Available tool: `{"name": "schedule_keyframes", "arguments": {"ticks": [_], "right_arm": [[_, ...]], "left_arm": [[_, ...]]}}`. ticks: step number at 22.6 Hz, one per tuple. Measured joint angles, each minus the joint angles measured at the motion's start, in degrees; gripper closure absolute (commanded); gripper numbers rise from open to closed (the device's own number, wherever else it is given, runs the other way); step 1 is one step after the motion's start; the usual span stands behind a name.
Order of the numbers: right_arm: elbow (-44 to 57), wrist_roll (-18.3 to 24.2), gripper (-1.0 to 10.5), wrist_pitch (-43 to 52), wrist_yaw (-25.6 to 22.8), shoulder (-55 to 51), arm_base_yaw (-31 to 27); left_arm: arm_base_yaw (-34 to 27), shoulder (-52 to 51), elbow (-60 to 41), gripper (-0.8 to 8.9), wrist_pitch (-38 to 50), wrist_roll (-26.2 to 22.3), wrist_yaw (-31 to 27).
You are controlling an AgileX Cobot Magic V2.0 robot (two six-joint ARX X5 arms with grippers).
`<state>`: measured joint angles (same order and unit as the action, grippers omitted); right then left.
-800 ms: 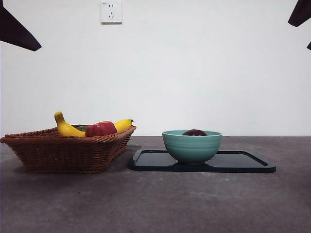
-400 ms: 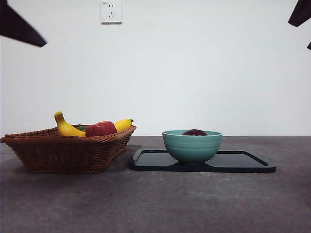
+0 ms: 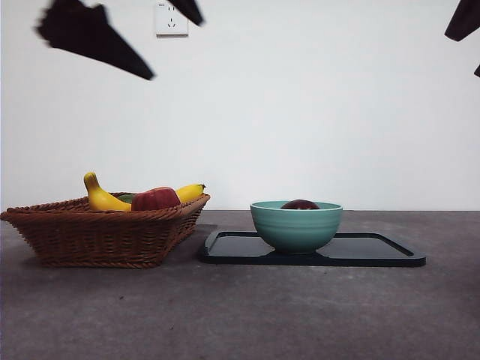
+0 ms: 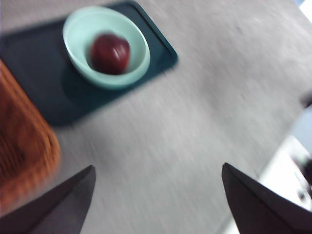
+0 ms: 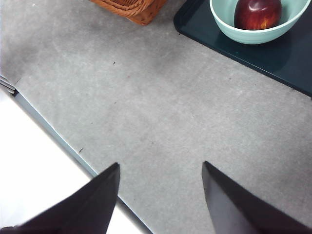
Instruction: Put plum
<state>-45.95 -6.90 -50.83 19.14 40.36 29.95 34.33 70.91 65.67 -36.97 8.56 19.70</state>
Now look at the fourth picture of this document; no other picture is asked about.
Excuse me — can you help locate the teal ceramic bowl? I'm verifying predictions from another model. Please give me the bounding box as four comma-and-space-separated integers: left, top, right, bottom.
62, 6, 151, 90

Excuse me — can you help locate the dark purple plum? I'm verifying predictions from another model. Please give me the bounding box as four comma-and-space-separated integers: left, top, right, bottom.
89, 34, 131, 75

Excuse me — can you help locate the black rectangular tray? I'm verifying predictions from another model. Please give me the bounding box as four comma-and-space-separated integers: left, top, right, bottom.
0, 0, 178, 127

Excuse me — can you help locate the brown wicker basket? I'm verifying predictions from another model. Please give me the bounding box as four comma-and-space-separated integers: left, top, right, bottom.
0, 59, 61, 217

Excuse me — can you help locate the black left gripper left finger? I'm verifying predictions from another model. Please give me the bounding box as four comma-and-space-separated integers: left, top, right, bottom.
0, 165, 96, 234

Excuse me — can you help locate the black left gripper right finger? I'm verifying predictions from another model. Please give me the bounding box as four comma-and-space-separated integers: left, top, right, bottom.
221, 162, 312, 234

